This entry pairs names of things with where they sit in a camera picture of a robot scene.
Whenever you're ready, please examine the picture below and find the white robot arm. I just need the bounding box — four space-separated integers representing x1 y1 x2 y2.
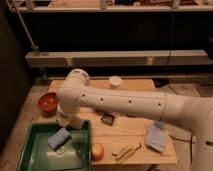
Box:
56 69 213 171

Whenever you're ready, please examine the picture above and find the white plastic cup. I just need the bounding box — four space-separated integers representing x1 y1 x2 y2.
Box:
109 76 122 88

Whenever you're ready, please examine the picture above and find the wooden cutting board table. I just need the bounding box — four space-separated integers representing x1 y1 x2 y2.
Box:
38 78 178 166

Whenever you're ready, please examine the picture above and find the orange bowl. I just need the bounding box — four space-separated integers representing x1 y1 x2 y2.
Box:
37 92 58 113

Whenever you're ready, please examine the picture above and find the yellow red apple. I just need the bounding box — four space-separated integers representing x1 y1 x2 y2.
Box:
92 143 104 161

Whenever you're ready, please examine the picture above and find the pale yellow banana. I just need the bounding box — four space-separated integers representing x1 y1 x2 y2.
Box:
112 144 141 162

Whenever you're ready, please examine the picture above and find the blue folded cloth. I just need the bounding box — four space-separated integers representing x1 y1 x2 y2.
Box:
145 124 166 152

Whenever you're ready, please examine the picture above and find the blue sponge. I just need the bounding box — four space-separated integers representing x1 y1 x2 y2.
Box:
48 128 71 150

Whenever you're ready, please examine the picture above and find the green plastic tray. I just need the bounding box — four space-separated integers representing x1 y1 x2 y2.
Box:
17 120 92 171

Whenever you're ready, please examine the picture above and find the upper white shelf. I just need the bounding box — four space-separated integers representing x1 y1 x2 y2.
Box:
9 0 213 14

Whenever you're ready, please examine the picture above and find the slanted metal pole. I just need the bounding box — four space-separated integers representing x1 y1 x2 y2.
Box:
8 0 42 56

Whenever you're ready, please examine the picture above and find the grey metal shelf rail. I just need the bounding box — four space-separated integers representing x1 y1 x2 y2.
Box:
25 50 213 68

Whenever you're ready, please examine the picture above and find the black cable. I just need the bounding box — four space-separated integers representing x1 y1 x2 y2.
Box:
165 0 196 108

